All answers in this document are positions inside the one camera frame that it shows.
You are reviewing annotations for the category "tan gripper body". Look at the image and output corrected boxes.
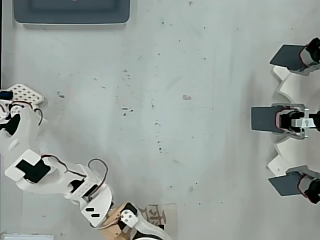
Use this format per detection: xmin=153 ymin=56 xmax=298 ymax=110
xmin=98 ymin=201 xmax=140 ymax=240

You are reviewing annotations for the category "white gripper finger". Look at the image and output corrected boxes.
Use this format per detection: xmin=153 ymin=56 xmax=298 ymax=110
xmin=119 ymin=209 xmax=173 ymax=240

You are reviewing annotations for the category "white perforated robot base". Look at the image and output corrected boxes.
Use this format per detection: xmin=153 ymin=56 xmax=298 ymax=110
xmin=4 ymin=83 xmax=49 ymax=110

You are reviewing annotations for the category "printed paper mat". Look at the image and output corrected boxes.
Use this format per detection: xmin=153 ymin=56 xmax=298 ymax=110
xmin=138 ymin=202 xmax=178 ymax=240

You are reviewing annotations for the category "dark grey paddle plate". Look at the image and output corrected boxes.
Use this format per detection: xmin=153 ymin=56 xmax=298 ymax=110
xmin=250 ymin=106 xmax=280 ymax=132
xmin=269 ymin=44 xmax=307 ymax=72
xmin=267 ymin=172 xmax=303 ymax=197

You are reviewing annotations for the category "black servo motor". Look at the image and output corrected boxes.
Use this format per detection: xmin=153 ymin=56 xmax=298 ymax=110
xmin=298 ymin=37 xmax=320 ymax=76
xmin=286 ymin=164 xmax=320 ymax=205
xmin=271 ymin=102 xmax=320 ymax=140

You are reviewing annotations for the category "white gear-shaped stand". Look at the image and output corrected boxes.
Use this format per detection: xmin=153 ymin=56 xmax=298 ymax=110
xmin=266 ymin=65 xmax=320 ymax=180

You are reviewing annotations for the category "grey plastic tray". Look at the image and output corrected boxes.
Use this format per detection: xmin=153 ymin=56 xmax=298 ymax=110
xmin=12 ymin=0 xmax=132 ymax=29

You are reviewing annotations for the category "black red servo cable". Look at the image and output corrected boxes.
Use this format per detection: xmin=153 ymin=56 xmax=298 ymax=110
xmin=87 ymin=157 xmax=110 ymax=194

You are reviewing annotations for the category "silver metal bracket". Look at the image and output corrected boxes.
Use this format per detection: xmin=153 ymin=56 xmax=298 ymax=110
xmin=291 ymin=107 xmax=316 ymax=139

